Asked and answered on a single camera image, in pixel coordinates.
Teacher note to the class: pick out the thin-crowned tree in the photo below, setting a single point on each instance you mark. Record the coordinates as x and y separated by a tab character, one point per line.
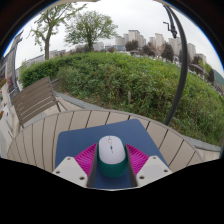
46	30

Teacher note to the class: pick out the round-crowned tree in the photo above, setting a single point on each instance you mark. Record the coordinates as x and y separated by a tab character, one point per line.
90	28

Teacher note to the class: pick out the white and green computer mouse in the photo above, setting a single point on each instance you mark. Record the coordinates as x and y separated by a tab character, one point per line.
111	151

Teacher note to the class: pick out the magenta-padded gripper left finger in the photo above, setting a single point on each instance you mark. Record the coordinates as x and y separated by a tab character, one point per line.
83	159

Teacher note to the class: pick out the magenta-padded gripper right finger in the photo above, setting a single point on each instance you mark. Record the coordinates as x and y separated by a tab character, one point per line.
138	159

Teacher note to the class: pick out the slatted beige outdoor chair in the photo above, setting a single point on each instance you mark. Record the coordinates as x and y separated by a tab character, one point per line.
33	98

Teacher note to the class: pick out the dark curved parasol pole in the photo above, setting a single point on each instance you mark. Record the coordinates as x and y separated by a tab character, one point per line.
182	76

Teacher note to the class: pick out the dark blue mouse pad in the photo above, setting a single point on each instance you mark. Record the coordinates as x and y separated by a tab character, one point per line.
75	140

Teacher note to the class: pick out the group of high-rise buildings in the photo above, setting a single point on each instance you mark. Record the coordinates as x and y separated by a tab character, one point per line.
133	36

